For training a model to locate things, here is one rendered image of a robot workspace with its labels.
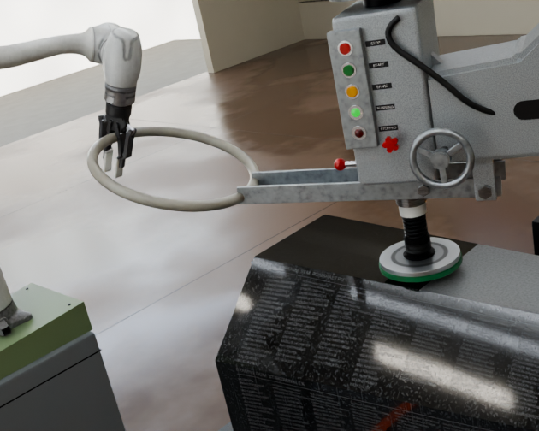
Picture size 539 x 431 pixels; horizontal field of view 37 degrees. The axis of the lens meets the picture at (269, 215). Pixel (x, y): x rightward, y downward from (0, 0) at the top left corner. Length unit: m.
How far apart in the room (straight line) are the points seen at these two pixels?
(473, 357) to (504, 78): 0.66
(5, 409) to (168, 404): 1.25
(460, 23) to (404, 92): 7.58
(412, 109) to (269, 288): 0.78
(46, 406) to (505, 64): 1.49
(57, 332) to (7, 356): 0.15
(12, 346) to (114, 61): 0.82
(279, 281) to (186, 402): 1.16
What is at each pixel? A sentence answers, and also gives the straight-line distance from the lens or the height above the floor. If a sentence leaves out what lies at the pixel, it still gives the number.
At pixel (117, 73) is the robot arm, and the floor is 1.47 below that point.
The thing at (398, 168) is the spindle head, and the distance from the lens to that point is 1.98.
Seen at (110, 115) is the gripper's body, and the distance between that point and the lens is 2.39.
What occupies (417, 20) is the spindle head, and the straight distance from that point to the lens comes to 1.88.
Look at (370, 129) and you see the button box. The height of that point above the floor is 1.28.
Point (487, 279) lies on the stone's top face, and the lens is 2.15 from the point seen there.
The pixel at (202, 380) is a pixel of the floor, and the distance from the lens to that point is 3.54.
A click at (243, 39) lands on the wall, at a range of 10.44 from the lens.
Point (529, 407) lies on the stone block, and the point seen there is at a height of 0.68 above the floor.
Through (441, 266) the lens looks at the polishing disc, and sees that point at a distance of 2.11.
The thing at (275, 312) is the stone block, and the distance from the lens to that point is 2.37.
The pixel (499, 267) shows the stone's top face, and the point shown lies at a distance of 2.20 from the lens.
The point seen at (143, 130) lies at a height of 1.26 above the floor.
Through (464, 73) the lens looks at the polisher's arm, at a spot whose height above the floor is 1.38.
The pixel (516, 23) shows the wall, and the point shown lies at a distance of 9.10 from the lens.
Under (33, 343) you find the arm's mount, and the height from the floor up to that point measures 0.85.
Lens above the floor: 1.82
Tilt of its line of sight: 21 degrees down
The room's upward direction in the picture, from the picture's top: 12 degrees counter-clockwise
